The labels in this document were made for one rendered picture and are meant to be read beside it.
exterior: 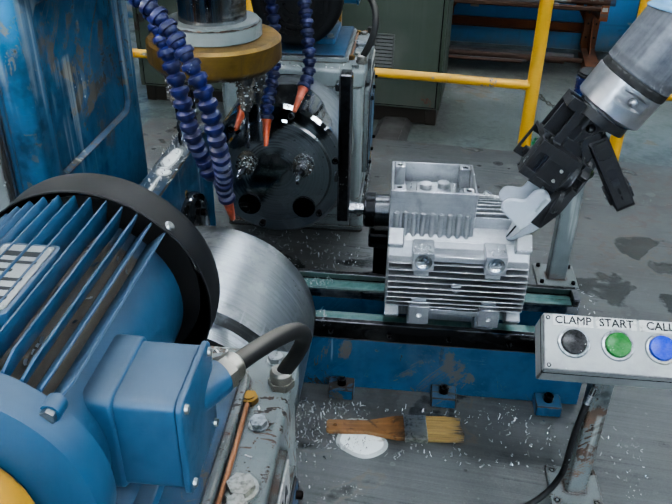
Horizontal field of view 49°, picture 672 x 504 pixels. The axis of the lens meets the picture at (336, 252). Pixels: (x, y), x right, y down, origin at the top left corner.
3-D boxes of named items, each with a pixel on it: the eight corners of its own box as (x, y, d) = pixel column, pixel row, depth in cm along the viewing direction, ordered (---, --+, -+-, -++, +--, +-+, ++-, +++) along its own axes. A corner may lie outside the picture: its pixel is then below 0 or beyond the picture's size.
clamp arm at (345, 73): (333, 221, 125) (335, 74, 112) (334, 213, 128) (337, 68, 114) (353, 222, 125) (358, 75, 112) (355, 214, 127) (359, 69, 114)
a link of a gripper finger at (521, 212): (480, 221, 102) (522, 171, 98) (514, 242, 103) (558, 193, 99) (481, 232, 99) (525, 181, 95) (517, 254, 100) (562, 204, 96)
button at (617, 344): (602, 359, 86) (606, 355, 85) (601, 335, 87) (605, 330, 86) (628, 361, 86) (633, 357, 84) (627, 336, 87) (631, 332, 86)
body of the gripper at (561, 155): (509, 153, 100) (568, 80, 95) (559, 184, 102) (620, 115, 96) (515, 177, 94) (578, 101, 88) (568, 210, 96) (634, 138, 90)
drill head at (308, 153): (201, 250, 132) (188, 117, 119) (248, 157, 167) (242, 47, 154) (340, 259, 130) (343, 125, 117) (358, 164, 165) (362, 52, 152)
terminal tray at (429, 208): (388, 236, 105) (391, 191, 102) (389, 202, 114) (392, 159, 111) (472, 241, 105) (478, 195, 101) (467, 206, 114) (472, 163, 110)
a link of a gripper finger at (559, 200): (526, 210, 101) (568, 162, 96) (536, 217, 101) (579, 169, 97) (530, 227, 97) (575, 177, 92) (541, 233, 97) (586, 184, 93)
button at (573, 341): (558, 356, 87) (562, 352, 85) (558, 331, 88) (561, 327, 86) (584, 358, 86) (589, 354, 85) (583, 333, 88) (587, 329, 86)
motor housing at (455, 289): (382, 339, 110) (389, 228, 100) (385, 271, 126) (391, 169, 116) (518, 348, 108) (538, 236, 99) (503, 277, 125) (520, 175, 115)
